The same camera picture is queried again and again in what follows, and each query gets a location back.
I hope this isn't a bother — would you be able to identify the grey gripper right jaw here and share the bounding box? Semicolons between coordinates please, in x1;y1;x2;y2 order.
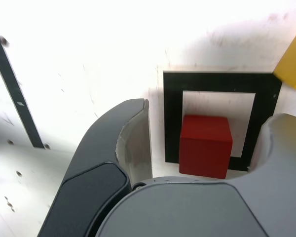
95;113;296;237

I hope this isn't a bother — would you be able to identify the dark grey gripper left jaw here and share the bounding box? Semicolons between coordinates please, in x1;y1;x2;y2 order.
37;98;154;237

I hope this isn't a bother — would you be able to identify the red cube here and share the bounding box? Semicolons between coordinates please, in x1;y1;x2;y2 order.
179;114;234;179

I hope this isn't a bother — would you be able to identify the yellow cube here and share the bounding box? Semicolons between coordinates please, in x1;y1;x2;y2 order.
273;21;296;93

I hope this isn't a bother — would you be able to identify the black tape square outline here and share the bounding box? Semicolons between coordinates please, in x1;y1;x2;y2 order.
162;71;283;172

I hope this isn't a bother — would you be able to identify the black tape strip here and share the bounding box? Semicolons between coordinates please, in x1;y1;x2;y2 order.
0;31;45;149

